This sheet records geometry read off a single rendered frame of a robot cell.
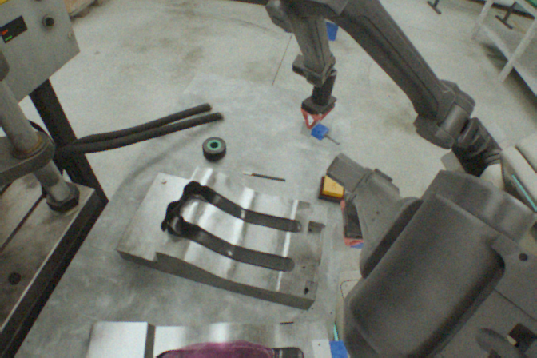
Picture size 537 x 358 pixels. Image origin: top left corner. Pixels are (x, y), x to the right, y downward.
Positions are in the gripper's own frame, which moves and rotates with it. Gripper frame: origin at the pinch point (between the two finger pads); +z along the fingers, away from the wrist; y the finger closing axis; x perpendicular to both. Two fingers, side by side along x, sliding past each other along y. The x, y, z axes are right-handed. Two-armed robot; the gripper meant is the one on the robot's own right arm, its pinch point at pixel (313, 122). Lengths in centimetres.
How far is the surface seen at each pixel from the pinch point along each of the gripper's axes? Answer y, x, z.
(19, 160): 73, -36, -8
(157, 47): -78, -232, 93
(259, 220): 34.9, 9.5, 7.1
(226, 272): 51, 14, 6
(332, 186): 8.2, 15.8, 10.9
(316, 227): 25.0, 21.2, 8.4
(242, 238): 41.8, 10.2, 6.6
